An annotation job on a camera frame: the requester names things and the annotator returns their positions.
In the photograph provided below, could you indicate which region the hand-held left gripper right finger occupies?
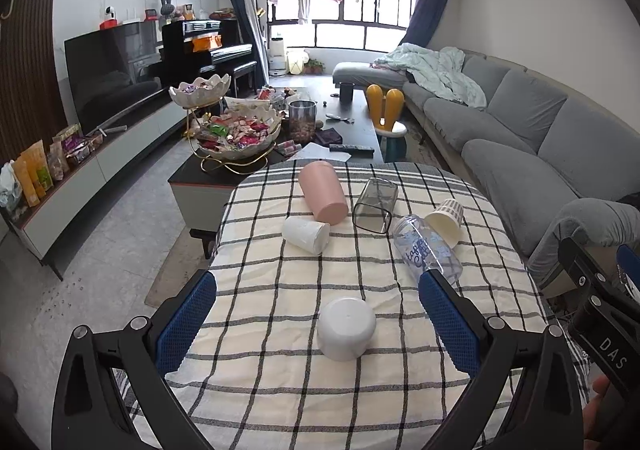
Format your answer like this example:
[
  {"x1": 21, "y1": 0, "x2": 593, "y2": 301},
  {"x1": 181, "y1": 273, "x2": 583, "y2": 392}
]
[{"x1": 418, "y1": 270, "x2": 590, "y2": 450}]

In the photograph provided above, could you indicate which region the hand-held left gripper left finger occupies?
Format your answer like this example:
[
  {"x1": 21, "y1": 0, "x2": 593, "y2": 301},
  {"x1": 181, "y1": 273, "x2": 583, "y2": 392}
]
[{"x1": 50, "y1": 270, "x2": 218, "y2": 450}]

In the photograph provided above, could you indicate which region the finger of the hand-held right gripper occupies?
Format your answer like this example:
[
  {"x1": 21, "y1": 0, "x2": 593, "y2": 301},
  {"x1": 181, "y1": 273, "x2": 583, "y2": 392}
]
[
  {"x1": 615, "y1": 244, "x2": 640, "y2": 297},
  {"x1": 558, "y1": 235, "x2": 640, "y2": 384}
]

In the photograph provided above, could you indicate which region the clear cup with blue print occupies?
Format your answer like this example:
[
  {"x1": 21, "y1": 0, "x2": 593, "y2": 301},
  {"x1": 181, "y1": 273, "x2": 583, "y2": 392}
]
[{"x1": 391, "y1": 214, "x2": 464, "y2": 287}]

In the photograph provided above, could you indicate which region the striped paper cup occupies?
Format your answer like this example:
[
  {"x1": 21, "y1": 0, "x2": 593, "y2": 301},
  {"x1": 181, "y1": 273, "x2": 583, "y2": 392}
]
[{"x1": 424, "y1": 198, "x2": 466, "y2": 249}]

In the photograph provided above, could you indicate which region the white round cup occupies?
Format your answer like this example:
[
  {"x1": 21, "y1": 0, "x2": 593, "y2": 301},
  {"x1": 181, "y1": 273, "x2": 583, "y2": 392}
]
[{"x1": 317, "y1": 297, "x2": 377, "y2": 362}]

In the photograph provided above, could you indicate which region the dark transparent square cup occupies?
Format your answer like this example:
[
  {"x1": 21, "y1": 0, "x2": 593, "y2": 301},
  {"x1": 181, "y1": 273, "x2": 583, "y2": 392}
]
[{"x1": 352, "y1": 177, "x2": 399, "y2": 234}]

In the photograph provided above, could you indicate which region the white plastic cup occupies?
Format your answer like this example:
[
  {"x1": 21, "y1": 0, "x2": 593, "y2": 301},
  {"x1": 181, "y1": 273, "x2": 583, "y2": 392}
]
[{"x1": 281, "y1": 215, "x2": 331, "y2": 254}]

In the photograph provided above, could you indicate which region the pink cup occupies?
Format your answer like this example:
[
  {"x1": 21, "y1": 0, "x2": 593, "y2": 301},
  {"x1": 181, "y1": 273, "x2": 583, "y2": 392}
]
[{"x1": 298, "y1": 160, "x2": 348, "y2": 224}]

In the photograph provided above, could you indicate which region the person's right hand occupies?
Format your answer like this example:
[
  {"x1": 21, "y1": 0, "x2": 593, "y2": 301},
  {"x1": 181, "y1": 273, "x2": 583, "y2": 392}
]
[{"x1": 581, "y1": 374, "x2": 612, "y2": 450}]

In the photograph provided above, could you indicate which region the beige floor rug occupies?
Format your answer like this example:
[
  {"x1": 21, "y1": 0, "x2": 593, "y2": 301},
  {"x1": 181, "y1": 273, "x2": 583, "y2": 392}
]
[{"x1": 144, "y1": 229, "x2": 213, "y2": 309}]

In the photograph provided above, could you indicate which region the black and white checked tablecloth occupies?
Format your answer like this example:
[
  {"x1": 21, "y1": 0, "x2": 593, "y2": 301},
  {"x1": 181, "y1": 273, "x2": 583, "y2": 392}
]
[{"x1": 117, "y1": 160, "x2": 591, "y2": 450}]

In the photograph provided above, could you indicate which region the white television cabinet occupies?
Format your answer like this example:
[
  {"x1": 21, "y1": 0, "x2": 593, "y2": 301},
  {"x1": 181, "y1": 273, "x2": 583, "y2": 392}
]
[{"x1": 0, "y1": 95, "x2": 195, "y2": 282}]

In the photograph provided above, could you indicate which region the white tiered candy dish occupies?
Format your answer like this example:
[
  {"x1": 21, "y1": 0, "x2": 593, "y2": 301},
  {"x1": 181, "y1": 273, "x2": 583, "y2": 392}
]
[{"x1": 168, "y1": 73, "x2": 284, "y2": 175}]

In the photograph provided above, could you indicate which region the grey sofa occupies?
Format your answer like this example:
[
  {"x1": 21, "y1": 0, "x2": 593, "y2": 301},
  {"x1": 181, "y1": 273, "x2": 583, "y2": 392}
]
[{"x1": 332, "y1": 47, "x2": 640, "y2": 292}]

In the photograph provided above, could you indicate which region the row of snack packets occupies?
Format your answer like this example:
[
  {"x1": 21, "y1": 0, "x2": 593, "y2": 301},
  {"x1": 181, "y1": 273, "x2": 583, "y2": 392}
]
[{"x1": 0, "y1": 123, "x2": 104, "y2": 209}]

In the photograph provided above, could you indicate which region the dark coffee table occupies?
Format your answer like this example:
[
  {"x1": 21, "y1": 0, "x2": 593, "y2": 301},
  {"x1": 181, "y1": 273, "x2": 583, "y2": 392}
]
[{"x1": 167, "y1": 84, "x2": 387, "y2": 258}]

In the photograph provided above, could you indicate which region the white paper sheet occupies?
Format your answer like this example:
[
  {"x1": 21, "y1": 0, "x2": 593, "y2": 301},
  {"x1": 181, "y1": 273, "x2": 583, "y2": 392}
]
[{"x1": 291, "y1": 141, "x2": 352, "y2": 162}]

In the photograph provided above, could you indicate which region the yellow rabbit-ear stool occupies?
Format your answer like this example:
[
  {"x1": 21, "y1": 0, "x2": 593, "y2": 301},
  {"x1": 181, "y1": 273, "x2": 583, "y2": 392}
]
[{"x1": 364, "y1": 84, "x2": 409, "y2": 164}]

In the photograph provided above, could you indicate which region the glass jar of nuts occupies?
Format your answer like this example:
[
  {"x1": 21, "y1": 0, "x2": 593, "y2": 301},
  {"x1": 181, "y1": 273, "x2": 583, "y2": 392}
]
[{"x1": 287, "y1": 100, "x2": 319, "y2": 144}]

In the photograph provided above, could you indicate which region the light green blanket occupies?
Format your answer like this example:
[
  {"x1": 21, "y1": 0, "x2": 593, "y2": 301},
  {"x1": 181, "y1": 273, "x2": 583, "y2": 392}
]
[{"x1": 371, "y1": 42, "x2": 489, "y2": 110}]

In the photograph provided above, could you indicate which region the black piano bench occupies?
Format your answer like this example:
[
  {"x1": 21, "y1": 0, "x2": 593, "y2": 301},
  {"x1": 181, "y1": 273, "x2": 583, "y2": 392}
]
[{"x1": 230, "y1": 61, "x2": 259, "y2": 97}]

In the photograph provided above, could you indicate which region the black television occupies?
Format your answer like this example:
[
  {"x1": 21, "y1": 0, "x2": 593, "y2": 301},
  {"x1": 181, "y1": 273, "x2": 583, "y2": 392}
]
[{"x1": 63, "y1": 22, "x2": 167, "y2": 137}]

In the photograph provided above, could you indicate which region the orange box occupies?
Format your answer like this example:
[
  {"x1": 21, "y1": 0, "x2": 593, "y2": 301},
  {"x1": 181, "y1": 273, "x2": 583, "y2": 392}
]
[{"x1": 192, "y1": 34, "x2": 223, "y2": 53}]

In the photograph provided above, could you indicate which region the pale yellow basket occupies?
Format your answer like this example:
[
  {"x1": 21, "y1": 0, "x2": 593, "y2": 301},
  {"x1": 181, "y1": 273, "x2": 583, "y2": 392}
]
[{"x1": 287, "y1": 48, "x2": 309, "y2": 76}]

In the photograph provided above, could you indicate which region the white air purifier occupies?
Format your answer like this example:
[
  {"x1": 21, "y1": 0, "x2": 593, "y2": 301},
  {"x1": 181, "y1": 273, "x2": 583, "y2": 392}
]
[{"x1": 267, "y1": 37, "x2": 289, "y2": 76}]

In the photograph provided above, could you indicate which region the black piano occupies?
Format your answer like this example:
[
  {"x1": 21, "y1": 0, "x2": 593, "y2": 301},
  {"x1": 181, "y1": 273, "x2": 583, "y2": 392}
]
[{"x1": 160, "y1": 19, "x2": 259, "y2": 97}]

